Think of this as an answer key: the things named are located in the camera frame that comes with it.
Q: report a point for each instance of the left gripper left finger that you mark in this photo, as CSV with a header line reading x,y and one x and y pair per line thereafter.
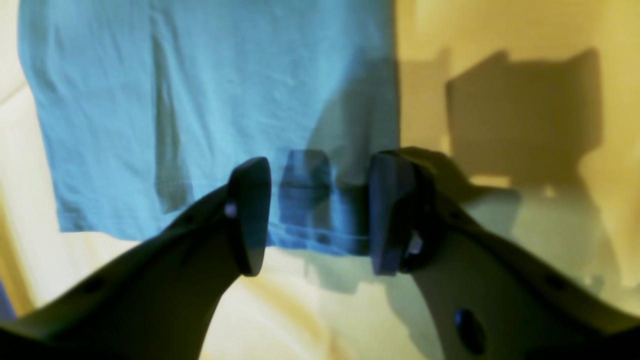
x,y
156,301

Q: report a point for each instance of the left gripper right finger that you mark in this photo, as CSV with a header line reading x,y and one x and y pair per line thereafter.
x,y
489,298

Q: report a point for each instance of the green T-shirt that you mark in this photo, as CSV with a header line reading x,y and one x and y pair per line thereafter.
x,y
144,106

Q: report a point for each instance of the yellow tablecloth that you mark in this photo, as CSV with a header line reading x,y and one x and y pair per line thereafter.
x,y
534,101

